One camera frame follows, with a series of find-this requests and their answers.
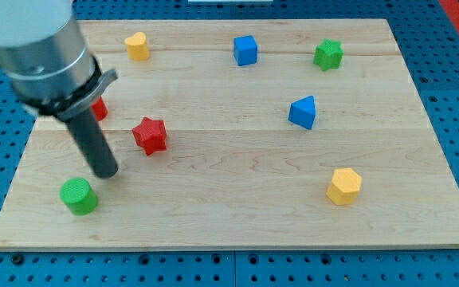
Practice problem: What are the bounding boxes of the red star block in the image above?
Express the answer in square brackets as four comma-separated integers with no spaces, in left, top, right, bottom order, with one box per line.
[132,117,167,155]

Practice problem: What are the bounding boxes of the red block behind arm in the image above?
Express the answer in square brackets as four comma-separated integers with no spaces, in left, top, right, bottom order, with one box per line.
[91,97,108,121]

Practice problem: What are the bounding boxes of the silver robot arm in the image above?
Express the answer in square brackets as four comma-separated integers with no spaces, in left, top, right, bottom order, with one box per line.
[0,0,117,121]

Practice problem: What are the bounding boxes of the wooden board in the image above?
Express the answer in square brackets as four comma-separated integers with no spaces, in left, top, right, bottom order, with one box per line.
[0,19,459,252]

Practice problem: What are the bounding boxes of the green star block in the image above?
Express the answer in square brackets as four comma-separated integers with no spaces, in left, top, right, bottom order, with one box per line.
[313,38,344,71]

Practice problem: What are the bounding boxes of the blue triangular prism block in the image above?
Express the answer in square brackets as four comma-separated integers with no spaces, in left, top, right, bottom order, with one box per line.
[288,95,316,130]

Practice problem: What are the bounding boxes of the blue cube block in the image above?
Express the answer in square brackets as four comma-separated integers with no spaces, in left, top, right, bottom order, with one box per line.
[233,35,258,66]

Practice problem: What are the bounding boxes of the yellow hexagon block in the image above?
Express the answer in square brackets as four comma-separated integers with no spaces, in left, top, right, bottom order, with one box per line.
[326,168,363,206]

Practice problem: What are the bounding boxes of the yellow heart block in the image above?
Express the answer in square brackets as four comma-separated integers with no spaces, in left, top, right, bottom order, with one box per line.
[124,32,150,61]

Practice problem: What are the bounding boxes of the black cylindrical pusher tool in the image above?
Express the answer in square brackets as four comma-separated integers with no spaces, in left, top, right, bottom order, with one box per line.
[65,108,119,179]

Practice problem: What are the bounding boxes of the green cylinder block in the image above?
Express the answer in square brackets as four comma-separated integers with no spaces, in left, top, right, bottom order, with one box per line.
[60,177,98,216]

